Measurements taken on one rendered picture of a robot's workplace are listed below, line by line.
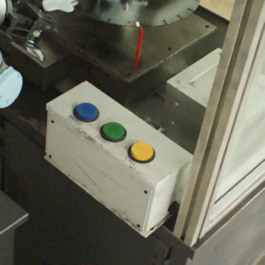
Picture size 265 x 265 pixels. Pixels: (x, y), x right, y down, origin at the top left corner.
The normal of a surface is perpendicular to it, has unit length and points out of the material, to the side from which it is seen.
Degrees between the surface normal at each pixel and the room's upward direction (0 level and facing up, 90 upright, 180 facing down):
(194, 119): 90
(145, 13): 0
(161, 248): 90
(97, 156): 90
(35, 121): 0
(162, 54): 0
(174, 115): 90
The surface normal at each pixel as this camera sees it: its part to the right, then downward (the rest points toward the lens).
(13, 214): 0.13, -0.72
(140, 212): -0.66, 0.45
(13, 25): 0.60, 0.61
